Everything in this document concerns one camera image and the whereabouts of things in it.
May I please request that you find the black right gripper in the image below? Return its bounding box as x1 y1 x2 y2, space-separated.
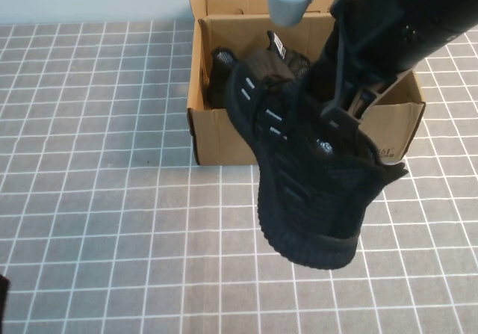
317 0 426 128

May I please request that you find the black knit sneaker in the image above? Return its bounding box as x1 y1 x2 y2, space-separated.
223 48 408 271

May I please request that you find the brown cardboard shoe box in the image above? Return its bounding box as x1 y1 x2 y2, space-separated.
186 0 426 167

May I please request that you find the black sneaker with white tongue tag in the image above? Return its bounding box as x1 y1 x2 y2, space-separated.
207 30 314 110

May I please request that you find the grey checkered tablecloth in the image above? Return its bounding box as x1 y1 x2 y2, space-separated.
0 10 478 334

